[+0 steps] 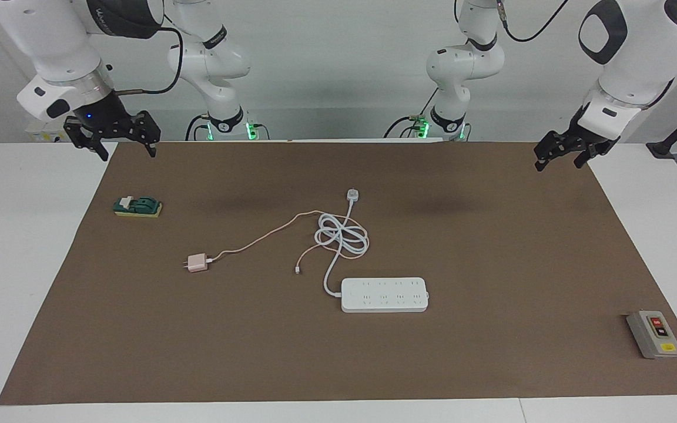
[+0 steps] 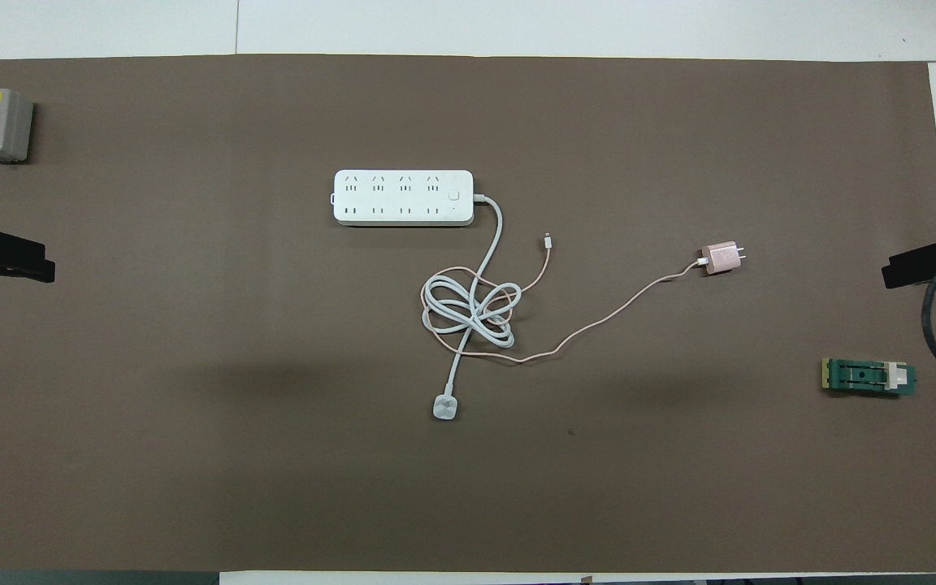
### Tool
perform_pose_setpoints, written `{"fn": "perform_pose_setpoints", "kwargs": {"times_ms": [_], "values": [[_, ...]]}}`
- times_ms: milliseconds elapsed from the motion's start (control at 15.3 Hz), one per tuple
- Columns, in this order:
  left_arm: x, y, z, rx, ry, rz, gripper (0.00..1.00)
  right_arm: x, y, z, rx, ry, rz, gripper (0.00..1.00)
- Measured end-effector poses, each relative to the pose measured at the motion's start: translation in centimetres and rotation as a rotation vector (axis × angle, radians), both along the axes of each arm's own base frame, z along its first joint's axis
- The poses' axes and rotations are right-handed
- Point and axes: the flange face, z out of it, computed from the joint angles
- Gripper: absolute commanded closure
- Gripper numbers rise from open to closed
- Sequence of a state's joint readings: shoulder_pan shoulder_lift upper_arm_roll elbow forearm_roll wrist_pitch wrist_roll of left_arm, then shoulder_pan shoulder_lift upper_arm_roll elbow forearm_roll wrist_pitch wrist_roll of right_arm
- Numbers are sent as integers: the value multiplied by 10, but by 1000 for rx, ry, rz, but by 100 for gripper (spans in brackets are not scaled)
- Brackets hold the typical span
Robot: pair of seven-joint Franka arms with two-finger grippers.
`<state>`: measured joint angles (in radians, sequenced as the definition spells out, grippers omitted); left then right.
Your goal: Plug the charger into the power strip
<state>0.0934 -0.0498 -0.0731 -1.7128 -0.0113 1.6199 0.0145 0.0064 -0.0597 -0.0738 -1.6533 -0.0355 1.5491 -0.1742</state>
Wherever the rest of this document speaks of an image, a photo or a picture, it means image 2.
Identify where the brown table mat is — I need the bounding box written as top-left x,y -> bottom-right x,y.
0,54 -> 936,574

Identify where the green knife switch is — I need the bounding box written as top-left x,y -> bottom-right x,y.
821,357 -> 918,399

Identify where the pink charging cable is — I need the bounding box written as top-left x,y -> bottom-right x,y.
422,232 -> 709,364

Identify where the pink charger adapter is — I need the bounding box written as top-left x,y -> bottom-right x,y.
700,240 -> 748,275

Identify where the white power strip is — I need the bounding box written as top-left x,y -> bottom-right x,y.
333,169 -> 475,228

